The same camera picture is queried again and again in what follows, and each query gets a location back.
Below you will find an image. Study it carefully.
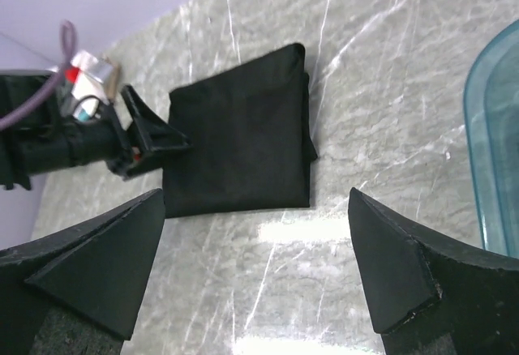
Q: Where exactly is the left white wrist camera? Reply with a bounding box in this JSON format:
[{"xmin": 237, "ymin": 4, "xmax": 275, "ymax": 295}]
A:
[{"xmin": 58, "ymin": 50, "xmax": 122, "ymax": 122}]

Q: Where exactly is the black t shirt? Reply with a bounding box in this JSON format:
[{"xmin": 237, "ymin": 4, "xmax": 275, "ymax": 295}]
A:
[{"xmin": 162, "ymin": 43, "xmax": 317, "ymax": 218}]

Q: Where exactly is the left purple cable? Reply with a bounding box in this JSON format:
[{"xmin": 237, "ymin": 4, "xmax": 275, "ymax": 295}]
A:
[{"xmin": 0, "ymin": 18, "xmax": 78, "ymax": 133}]

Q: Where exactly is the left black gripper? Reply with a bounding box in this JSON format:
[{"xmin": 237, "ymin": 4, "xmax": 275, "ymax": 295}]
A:
[{"xmin": 71, "ymin": 84, "xmax": 191, "ymax": 180}]

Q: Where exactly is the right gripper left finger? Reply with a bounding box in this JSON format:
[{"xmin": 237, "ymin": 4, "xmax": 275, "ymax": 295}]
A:
[{"xmin": 1, "ymin": 189, "xmax": 165, "ymax": 354}]

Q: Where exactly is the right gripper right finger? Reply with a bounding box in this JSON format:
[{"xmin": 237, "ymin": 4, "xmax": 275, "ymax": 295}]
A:
[{"xmin": 348, "ymin": 188, "xmax": 518, "ymax": 354}]

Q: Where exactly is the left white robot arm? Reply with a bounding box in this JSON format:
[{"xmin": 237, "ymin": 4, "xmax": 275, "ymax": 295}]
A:
[{"xmin": 1, "ymin": 85, "xmax": 192, "ymax": 190}]

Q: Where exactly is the teal plastic bin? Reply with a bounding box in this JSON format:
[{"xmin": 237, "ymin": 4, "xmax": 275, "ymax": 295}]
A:
[{"xmin": 463, "ymin": 21, "xmax": 518, "ymax": 258}]

